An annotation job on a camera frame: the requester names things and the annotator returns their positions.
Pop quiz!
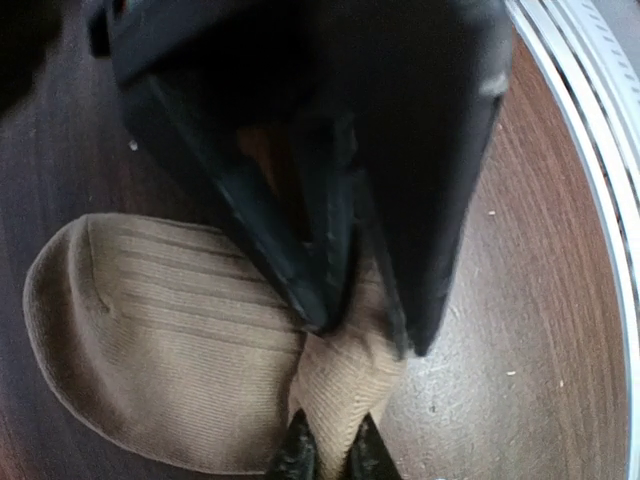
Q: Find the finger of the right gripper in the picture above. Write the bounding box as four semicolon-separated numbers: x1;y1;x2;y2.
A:
355;99;502;356
122;75;355;334

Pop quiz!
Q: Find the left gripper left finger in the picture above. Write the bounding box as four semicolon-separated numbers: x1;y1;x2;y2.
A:
267;409;317;480

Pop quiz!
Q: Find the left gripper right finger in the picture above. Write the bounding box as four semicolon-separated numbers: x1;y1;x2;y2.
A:
347;414;400;480

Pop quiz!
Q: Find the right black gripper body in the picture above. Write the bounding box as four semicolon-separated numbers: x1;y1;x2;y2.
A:
87;1;512;165

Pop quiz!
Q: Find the tan ribbed sock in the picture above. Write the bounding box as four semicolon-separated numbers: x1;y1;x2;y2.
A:
23;213;406;479

